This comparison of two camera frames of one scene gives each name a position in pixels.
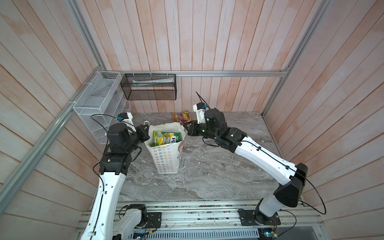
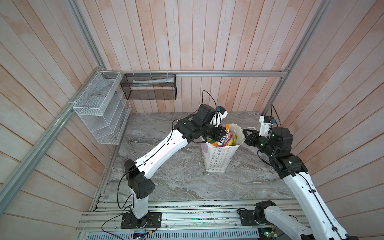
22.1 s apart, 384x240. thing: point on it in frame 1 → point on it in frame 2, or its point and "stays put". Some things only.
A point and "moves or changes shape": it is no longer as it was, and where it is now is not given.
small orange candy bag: (183, 117) moves or changes shape
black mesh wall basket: (149, 86) stays put
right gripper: (192, 131) → (250, 139)
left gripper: (144, 134) → (218, 135)
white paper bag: (166, 157) → (219, 158)
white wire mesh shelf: (102, 103) stays put
